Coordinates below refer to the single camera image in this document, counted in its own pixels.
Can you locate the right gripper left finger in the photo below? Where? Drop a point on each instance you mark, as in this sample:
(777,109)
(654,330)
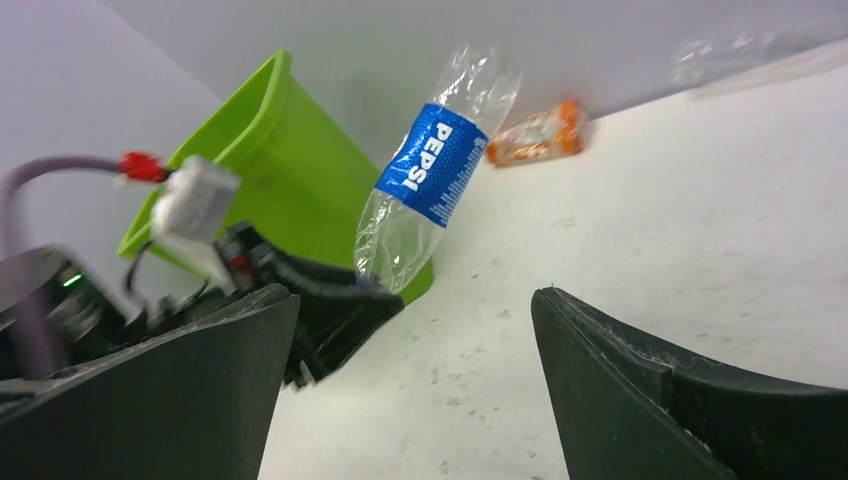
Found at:
(194,403)

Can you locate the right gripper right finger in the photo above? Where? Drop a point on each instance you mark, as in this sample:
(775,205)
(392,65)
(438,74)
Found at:
(630,405)

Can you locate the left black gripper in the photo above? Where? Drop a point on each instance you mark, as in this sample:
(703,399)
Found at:
(336,315)

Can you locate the orange label bottle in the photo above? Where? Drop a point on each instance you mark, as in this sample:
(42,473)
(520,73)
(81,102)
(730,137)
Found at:
(549,134)

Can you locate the Pepsi bottle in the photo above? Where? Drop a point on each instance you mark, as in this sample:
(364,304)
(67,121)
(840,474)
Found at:
(419,189)

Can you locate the clear white-cap bottle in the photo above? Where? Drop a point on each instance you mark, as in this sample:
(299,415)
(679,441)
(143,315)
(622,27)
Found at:
(701,61)

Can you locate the green plastic bin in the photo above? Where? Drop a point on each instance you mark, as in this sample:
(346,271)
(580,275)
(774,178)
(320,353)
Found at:
(304,182)

